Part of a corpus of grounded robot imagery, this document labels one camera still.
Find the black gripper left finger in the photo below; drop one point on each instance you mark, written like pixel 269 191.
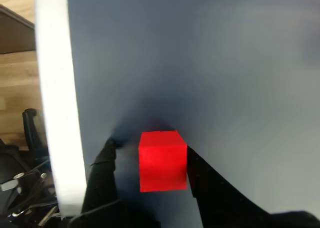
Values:
pixel 102 183

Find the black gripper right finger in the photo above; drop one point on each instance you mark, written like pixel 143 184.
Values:
pixel 220 205

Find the red cube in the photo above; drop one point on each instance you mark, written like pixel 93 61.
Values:
pixel 162 163

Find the black clamp with bolts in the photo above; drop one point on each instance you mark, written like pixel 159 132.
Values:
pixel 25 188

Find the black office chair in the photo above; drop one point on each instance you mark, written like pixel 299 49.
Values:
pixel 32 132

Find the dark brown desk panel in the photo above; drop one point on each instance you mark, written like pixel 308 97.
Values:
pixel 15 32

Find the silver metal cart rail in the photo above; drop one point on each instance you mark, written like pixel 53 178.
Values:
pixel 57 87

